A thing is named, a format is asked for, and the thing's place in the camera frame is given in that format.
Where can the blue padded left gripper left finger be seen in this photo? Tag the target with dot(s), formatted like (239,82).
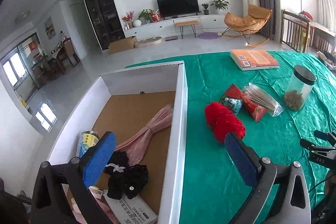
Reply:
(50,205)

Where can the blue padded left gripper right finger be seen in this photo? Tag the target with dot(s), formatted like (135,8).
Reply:
(291,203)

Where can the red envelope packet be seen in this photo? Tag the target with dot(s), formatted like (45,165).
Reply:
(255,110)

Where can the red yarn skein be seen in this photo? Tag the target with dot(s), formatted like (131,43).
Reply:
(222,121)

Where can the blue patterned drawstring pouch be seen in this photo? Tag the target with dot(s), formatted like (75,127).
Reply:
(234,105)

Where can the blue yellow cylindrical package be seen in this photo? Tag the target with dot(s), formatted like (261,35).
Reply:
(87,139)

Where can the black fabric with white bow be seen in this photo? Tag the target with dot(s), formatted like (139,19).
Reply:
(125,179)

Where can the pink folded cloth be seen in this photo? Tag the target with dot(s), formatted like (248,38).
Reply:
(136,146)

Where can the green satin tablecloth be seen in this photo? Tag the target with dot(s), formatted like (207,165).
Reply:
(213,189)

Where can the white printed packet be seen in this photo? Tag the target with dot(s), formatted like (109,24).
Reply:
(135,210)

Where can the clear jar with black lid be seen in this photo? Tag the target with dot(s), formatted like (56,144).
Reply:
(299,87)

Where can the white cardboard storage box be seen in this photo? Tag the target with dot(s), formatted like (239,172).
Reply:
(123,102)

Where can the clear bag of sticks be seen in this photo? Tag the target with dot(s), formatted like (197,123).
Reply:
(258,96)

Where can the wooden dining chair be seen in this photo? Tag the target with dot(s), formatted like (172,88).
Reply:
(67,53)

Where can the orange book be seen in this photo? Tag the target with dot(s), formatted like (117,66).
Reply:
(252,60)

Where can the dark wooden railing chair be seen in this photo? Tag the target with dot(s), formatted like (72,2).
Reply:
(304,35)

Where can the brown cardboard box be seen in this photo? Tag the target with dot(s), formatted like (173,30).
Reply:
(122,45)

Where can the beige oval floor mat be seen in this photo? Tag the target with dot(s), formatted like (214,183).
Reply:
(148,42)

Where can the orange rocking lounge chair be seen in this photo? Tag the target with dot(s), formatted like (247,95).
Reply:
(248,25)

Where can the white round vase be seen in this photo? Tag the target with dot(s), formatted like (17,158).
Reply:
(137,23)

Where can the red flower arrangement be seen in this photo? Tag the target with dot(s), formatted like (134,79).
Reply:
(127,19)

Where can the purple round rug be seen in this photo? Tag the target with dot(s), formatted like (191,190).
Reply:
(208,36)

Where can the white tv cabinet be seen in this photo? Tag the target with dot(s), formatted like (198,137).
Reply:
(165,28)

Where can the tall black display cabinet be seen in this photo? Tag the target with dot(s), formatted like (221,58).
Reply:
(105,21)

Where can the green potted plant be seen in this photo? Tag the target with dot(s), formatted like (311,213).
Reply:
(220,6)

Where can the wooden bench with black legs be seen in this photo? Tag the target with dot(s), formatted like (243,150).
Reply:
(190,23)

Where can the black flat television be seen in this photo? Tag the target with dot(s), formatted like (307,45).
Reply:
(171,8)

